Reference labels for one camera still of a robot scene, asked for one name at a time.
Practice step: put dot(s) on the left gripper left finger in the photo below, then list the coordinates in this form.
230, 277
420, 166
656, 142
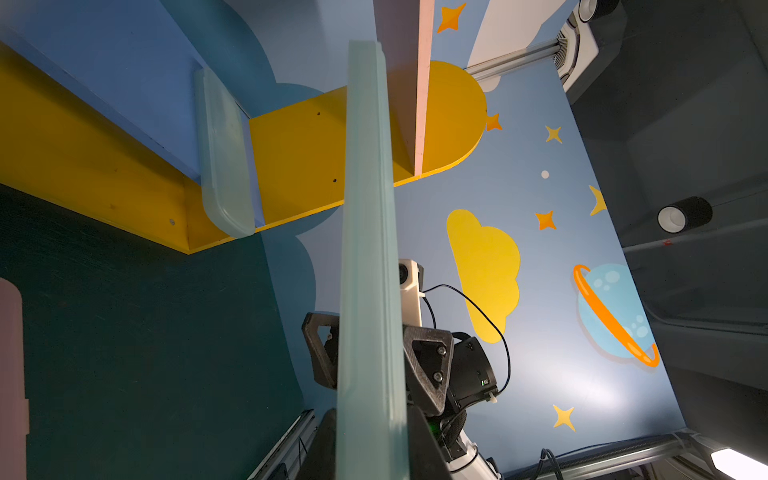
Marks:
320, 462

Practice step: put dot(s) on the yellow wooden shelf unit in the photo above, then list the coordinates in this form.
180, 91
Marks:
98, 106

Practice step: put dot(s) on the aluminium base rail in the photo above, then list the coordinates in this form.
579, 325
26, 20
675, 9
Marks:
287, 456

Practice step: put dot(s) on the light teal pencil case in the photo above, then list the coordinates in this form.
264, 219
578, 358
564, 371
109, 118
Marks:
225, 176

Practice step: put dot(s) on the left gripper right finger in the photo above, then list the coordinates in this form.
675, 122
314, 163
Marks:
425, 459

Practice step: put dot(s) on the teal green pencil case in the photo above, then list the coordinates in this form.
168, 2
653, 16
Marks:
372, 432

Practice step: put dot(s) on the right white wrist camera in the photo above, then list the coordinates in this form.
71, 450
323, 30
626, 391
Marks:
411, 279

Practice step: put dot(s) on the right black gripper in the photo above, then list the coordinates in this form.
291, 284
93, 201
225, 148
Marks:
428, 357

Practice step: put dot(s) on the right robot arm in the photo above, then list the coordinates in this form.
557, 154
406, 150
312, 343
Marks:
472, 381

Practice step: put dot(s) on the small pink pencil case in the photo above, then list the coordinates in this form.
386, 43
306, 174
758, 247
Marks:
14, 404

